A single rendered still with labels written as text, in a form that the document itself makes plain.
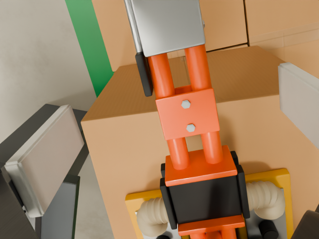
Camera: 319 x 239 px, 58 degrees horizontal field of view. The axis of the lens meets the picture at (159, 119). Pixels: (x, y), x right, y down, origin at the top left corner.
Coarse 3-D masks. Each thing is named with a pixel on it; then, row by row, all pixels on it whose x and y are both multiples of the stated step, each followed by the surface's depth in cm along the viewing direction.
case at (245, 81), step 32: (224, 64) 66; (256, 64) 62; (128, 96) 56; (224, 96) 48; (256, 96) 45; (96, 128) 48; (128, 128) 48; (160, 128) 48; (224, 128) 47; (256, 128) 47; (288, 128) 47; (96, 160) 50; (128, 160) 50; (160, 160) 50; (256, 160) 49; (288, 160) 49; (128, 192) 53; (128, 224) 56
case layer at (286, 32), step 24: (96, 0) 77; (120, 0) 77; (216, 0) 76; (240, 0) 76; (264, 0) 76; (288, 0) 76; (312, 0) 76; (120, 24) 80; (216, 24) 79; (240, 24) 78; (264, 24) 78; (288, 24) 78; (312, 24) 78; (120, 48) 82; (216, 48) 81; (264, 48) 81; (288, 48) 81; (312, 48) 80; (312, 72) 83
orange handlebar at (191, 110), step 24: (192, 48) 29; (168, 72) 30; (192, 72) 30; (168, 96) 31; (192, 96) 30; (168, 120) 31; (192, 120) 31; (216, 120) 31; (168, 144) 33; (216, 144) 33
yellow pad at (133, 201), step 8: (144, 192) 52; (152, 192) 52; (160, 192) 51; (128, 200) 51; (136, 200) 51; (144, 200) 51; (128, 208) 52; (136, 208) 52; (136, 216) 52; (136, 224) 53; (168, 224) 52; (136, 232) 54; (168, 232) 53; (176, 232) 53
